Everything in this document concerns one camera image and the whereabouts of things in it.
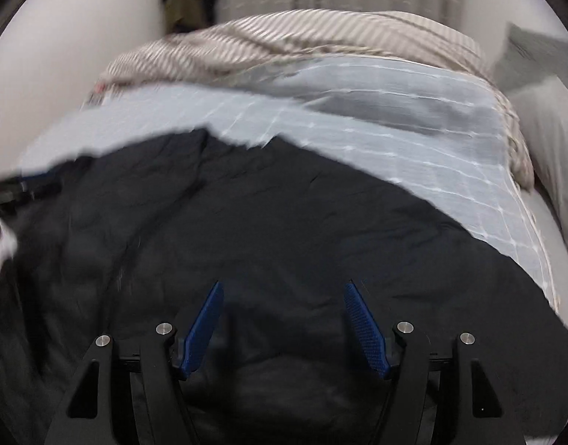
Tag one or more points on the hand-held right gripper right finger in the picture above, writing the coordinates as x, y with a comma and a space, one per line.
365, 329

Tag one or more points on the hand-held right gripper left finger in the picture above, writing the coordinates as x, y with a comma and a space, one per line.
202, 329

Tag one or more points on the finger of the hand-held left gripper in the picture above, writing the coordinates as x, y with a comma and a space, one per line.
31, 187

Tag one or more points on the black quilted jacket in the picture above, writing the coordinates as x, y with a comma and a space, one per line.
274, 222

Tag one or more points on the floral patterned cloth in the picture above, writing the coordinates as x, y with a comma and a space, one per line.
98, 95

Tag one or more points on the grey bed sheet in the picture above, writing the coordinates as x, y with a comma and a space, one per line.
550, 231

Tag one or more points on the blue checked blanket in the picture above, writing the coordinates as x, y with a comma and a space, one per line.
358, 116

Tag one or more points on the light grey pillow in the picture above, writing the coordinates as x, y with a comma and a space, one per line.
555, 148

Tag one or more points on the brown striped duvet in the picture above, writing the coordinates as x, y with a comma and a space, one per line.
284, 39

